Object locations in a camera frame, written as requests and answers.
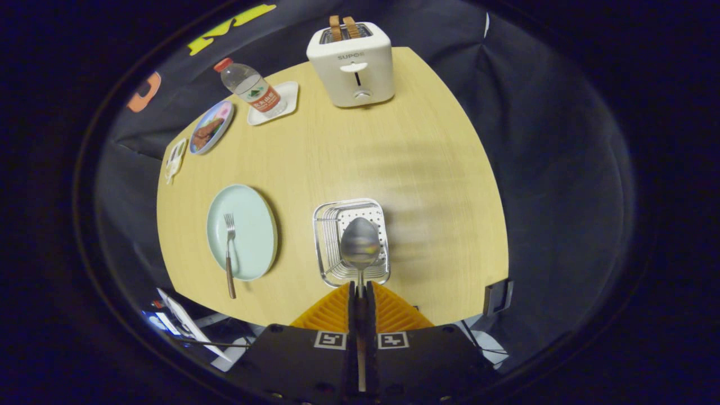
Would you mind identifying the colourful plate with meat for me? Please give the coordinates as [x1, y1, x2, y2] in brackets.
[189, 100, 235, 155]

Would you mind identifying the metal wire basket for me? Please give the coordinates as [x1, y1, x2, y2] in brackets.
[313, 198, 391, 287]

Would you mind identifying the clear bottle with red cap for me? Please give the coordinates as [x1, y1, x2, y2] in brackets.
[213, 57, 287, 119]

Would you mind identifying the metal spoon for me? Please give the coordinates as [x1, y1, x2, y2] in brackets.
[340, 217, 381, 393]

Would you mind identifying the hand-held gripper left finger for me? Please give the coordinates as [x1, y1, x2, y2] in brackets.
[225, 280, 363, 405]

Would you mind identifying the white compartment sauce dish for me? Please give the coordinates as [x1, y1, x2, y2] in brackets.
[165, 138, 188, 185]

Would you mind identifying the white toaster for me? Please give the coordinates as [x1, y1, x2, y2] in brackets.
[306, 21, 395, 108]

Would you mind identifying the light green plate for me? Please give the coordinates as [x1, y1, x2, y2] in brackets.
[206, 184, 278, 282]

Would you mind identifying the black backdrop cloth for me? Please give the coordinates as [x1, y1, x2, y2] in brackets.
[93, 0, 636, 372]

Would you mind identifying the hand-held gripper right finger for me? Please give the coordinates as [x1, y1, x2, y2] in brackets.
[363, 280, 501, 405]

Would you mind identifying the white paper sheet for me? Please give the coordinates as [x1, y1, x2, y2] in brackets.
[156, 288, 231, 363]

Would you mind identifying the white square saucer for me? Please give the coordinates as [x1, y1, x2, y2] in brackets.
[247, 81, 299, 126]

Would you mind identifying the fork with wooden handle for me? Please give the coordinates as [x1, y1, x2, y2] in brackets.
[224, 213, 237, 299]

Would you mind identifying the black table clamp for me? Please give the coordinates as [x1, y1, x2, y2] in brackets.
[483, 278, 514, 317]

